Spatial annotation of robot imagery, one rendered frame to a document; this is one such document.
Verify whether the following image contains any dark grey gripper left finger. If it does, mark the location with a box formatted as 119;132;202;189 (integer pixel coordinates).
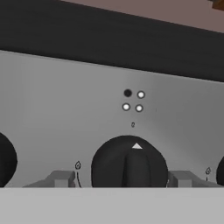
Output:
22;170;77;188

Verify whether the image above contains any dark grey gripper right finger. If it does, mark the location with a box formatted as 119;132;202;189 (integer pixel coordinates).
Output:
167;170;223;188

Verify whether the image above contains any black stove knob white triangle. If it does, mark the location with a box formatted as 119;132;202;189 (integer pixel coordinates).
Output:
90;135;170;188

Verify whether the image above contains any grey and black stove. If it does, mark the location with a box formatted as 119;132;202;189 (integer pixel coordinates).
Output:
0;0;224;188

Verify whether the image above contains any brown wooden cabinet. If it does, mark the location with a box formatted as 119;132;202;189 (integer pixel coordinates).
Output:
208;0;224;12

